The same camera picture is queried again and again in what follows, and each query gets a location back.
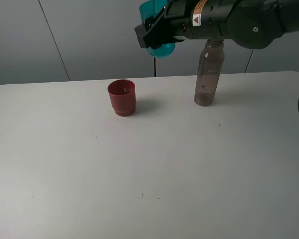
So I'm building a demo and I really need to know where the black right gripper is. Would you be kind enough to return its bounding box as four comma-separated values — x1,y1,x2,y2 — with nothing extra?
135,0,207,49

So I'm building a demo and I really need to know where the teal translucent plastic cup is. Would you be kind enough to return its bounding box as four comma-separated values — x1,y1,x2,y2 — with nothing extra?
139,0,175,58

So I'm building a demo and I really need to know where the smoky translucent water bottle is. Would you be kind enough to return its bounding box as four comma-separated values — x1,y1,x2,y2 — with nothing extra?
194,40,225,107

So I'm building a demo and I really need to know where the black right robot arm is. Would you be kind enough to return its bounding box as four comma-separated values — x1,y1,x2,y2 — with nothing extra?
135,0,299,49

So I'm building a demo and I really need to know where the red plastic cup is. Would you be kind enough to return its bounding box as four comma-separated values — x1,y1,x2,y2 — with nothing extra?
107,79,136,117

